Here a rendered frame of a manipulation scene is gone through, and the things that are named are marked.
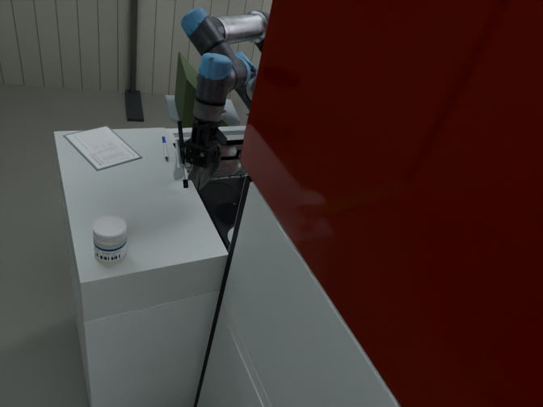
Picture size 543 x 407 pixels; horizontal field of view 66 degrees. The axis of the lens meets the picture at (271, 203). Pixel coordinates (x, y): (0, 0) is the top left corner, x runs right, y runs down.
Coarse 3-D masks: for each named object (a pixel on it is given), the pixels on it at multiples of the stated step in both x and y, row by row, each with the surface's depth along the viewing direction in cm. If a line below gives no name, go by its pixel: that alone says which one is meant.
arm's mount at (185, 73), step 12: (180, 60) 175; (180, 72) 175; (192, 72) 180; (180, 84) 176; (192, 84) 165; (180, 96) 176; (192, 96) 166; (180, 108) 176; (192, 108) 170; (180, 120) 177; (192, 120) 173
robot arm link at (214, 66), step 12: (204, 60) 97; (216, 60) 96; (228, 60) 98; (204, 72) 97; (216, 72) 97; (228, 72) 99; (204, 84) 99; (216, 84) 98; (228, 84) 101; (204, 96) 100; (216, 96) 100
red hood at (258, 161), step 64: (320, 0) 61; (384, 0) 50; (448, 0) 42; (512, 0) 37; (320, 64) 63; (384, 64) 51; (448, 64) 43; (512, 64) 38; (256, 128) 84; (320, 128) 65; (384, 128) 53; (448, 128) 44; (512, 128) 38; (320, 192) 67; (384, 192) 54; (448, 192) 45; (512, 192) 39; (320, 256) 69; (384, 256) 55; (448, 256) 46; (512, 256) 40; (384, 320) 57; (448, 320) 47; (512, 320) 41; (448, 384) 48; (512, 384) 41
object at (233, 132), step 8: (168, 128) 148; (176, 128) 149; (184, 128) 150; (224, 128) 156; (232, 128) 157; (240, 128) 159; (176, 136) 145; (184, 136) 147; (232, 136) 153; (240, 136) 154
